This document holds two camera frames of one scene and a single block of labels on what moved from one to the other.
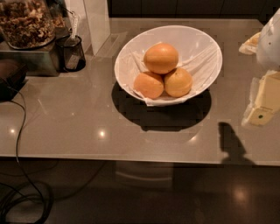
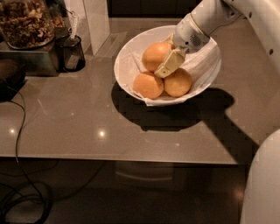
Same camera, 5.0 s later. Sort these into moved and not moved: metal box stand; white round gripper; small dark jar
Moved: white round gripper
Not moved: small dark jar; metal box stand
